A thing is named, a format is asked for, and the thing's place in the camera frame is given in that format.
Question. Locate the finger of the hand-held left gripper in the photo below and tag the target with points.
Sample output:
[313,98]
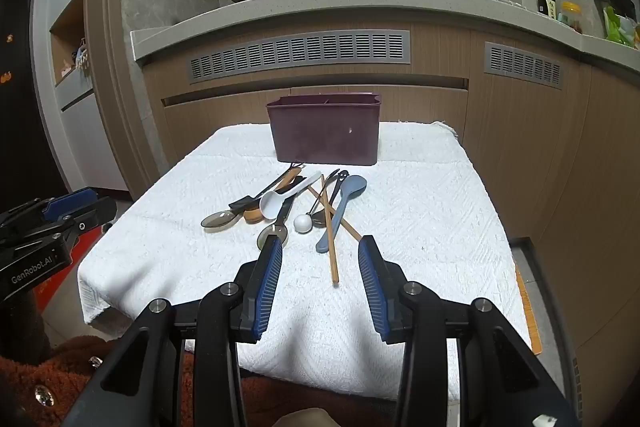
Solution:
[70,202]
[95,212]

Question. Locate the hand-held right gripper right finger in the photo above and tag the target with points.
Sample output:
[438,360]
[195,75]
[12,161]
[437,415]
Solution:
[371,277]

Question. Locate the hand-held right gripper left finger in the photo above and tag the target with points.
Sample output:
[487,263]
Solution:
[267,277]

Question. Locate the wooden chopstick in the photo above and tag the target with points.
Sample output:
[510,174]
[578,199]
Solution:
[330,247]
[350,231]

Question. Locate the wooden spoon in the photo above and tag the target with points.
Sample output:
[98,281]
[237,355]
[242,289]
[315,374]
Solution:
[252,216]

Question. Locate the white ball-head utensil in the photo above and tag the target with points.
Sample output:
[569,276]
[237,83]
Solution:
[302,223]

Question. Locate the white plastic spoon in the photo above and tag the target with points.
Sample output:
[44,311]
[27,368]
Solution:
[271,204]

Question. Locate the blue plastic spoon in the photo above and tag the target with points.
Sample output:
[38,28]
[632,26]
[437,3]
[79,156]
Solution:
[352,187]

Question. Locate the purple plastic utensil container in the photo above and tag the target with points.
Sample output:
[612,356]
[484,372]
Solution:
[325,132]

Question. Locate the white textured towel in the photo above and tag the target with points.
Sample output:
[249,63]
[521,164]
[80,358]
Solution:
[425,232]

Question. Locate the brown fuzzy coat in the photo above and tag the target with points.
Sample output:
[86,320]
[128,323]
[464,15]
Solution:
[50,367]

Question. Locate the wooden table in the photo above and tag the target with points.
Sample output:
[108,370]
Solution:
[527,312]

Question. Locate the long grey vent grille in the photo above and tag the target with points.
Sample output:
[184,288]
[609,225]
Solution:
[300,52]

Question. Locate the short grey vent grille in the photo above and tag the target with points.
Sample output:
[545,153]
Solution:
[522,64]

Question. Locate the grey stone countertop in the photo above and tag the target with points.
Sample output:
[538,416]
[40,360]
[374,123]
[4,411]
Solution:
[350,7]

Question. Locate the green plastic bag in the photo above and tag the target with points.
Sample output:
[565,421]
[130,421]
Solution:
[617,27]

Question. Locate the wall shelf niche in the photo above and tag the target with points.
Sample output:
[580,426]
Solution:
[65,37]

